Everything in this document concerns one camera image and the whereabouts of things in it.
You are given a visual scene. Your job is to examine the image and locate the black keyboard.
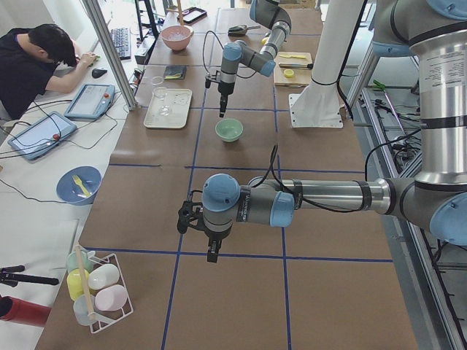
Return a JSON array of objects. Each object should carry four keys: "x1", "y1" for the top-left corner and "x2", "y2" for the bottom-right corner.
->
[{"x1": 110, "y1": 28, "x2": 131, "y2": 60}]

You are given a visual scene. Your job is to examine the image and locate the white plastic cup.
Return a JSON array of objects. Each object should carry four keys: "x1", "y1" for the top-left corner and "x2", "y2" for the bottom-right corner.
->
[{"x1": 88, "y1": 263, "x2": 120, "y2": 290}]

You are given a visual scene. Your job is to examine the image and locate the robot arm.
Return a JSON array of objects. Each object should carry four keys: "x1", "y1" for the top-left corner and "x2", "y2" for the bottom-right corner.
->
[
  {"x1": 177, "y1": 1, "x2": 466, "y2": 263},
  {"x1": 215, "y1": 0, "x2": 292, "y2": 117}
]

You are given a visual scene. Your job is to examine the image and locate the white wire cup rack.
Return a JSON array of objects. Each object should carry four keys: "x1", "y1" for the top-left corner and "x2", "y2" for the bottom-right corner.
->
[{"x1": 85, "y1": 253, "x2": 134, "y2": 334}]

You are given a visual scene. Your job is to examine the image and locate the metal ice scoop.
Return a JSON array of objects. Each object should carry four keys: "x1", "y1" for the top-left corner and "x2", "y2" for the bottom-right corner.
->
[{"x1": 228, "y1": 25, "x2": 261, "y2": 37}]

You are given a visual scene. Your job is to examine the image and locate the aluminium frame post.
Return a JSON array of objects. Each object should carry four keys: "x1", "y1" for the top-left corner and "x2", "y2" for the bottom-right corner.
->
[{"x1": 82, "y1": 0, "x2": 138, "y2": 111}]

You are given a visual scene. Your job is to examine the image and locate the person in black shirt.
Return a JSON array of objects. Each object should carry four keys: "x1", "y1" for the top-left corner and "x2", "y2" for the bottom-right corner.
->
[{"x1": 1, "y1": 24, "x2": 97, "y2": 123}]

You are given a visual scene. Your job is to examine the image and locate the black computer mouse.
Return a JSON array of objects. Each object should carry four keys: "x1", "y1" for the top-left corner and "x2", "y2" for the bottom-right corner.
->
[{"x1": 91, "y1": 68, "x2": 107, "y2": 79}]

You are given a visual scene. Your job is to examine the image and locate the yellow plastic knife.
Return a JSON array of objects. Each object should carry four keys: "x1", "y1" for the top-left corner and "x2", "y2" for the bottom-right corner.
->
[{"x1": 279, "y1": 54, "x2": 307, "y2": 60}]

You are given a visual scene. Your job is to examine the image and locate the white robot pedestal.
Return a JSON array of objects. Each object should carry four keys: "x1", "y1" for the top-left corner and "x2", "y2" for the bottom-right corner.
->
[{"x1": 290, "y1": 0, "x2": 366, "y2": 128}]

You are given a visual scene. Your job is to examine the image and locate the yellow plastic cup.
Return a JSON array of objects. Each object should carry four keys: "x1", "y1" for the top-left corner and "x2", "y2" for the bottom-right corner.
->
[{"x1": 66, "y1": 268, "x2": 84, "y2": 301}]

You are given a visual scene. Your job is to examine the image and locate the half lemon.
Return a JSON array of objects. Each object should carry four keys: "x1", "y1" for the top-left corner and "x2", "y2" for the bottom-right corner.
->
[{"x1": 283, "y1": 69, "x2": 295, "y2": 78}]

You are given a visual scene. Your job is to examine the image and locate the wooden cutting board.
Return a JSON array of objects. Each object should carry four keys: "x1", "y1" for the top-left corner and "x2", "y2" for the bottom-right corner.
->
[{"x1": 274, "y1": 52, "x2": 313, "y2": 87}]

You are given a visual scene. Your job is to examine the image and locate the green plastic cup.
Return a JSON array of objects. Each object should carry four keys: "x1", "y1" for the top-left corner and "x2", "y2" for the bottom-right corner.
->
[{"x1": 66, "y1": 248, "x2": 95, "y2": 273}]

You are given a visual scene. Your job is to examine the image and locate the yellow plastic fork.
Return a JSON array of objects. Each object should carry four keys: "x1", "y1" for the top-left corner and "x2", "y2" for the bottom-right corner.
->
[{"x1": 72, "y1": 174, "x2": 91, "y2": 198}]

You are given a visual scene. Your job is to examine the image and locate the clear plastic cup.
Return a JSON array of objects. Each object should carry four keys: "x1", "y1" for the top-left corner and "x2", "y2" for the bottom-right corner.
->
[{"x1": 73, "y1": 295, "x2": 95, "y2": 326}]

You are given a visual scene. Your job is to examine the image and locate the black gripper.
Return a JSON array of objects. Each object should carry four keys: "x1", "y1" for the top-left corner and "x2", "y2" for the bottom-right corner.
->
[
  {"x1": 218, "y1": 82, "x2": 234, "y2": 117},
  {"x1": 177, "y1": 200, "x2": 221, "y2": 263}
]

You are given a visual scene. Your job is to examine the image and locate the cream serving tray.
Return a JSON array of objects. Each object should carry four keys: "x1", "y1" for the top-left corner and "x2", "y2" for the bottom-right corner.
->
[{"x1": 143, "y1": 87, "x2": 193, "y2": 129}]

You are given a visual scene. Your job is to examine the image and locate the mint green bowl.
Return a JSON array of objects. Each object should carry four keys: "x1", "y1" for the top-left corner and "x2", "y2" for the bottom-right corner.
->
[{"x1": 215, "y1": 118, "x2": 244, "y2": 142}]

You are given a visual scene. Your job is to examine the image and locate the pink bowl with ice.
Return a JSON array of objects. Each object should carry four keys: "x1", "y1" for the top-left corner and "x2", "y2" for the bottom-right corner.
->
[{"x1": 160, "y1": 26, "x2": 194, "y2": 51}]

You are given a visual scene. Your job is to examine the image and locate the wooden rack handle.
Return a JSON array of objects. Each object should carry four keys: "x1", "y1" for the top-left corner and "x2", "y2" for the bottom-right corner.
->
[{"x1": 74, "y1": 244, "x2": 97, "y2": 323}]

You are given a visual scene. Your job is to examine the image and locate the small glass dish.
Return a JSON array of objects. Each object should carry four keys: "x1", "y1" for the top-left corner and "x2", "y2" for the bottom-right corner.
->
[{"x1": 151, "y1": 77, "x2": 164, "y2": 86}]

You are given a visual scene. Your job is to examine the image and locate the dark sponge pad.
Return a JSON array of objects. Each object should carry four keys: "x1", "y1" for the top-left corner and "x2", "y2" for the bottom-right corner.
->
[{"x1": 163, "y1": 65, "x2": 187, "y2": 80}]

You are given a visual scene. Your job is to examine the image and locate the red cylinder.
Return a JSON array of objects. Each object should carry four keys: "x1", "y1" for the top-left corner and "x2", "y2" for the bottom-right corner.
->
[{"x1": 1, "y1": 296, "x2": 51, "y2": 327}]

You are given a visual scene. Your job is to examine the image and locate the teach pendant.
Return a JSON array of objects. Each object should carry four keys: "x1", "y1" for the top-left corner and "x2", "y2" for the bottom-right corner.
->
[
  {"x1": 64, "y1": 84, "x2": 116, "y2": 120},
  {"x1": 7, "y1": 111, "x2": 77, "y2": 160}
]

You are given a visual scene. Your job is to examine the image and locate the pink plastic cup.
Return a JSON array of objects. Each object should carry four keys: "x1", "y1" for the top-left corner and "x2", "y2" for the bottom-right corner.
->
[{"x1": 95, "y1": 284, "x2": 128, "y2": 311}]

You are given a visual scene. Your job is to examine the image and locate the near teach pendant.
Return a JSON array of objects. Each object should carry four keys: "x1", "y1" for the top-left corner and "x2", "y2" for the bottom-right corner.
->
[{"x1": 7, "y1": 111, "x2": 77, "y2": 160}]

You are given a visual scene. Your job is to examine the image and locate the blue bowl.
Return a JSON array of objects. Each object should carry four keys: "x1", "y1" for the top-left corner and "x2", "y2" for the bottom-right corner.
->
[{"x1": 56, "y1": 166, "x2": 101, "y2": 206}]

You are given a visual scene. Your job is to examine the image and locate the black handled knife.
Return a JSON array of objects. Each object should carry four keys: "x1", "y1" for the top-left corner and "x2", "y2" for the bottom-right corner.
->
[{"x1": 279, "y1": 63, "x2": 314, "y2": 70}]

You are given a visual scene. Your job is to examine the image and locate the clear wine glass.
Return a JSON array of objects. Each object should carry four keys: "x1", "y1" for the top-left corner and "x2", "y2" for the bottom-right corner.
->
[{"x1": 153, "y1": 86, "x2": 171, "y2": 116}]

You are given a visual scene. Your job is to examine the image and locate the far teach pendant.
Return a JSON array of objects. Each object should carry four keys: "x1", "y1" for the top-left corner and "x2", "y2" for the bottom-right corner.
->
[{"x1": 64, "y1": 84, "x2": 116, "y2": 120}]

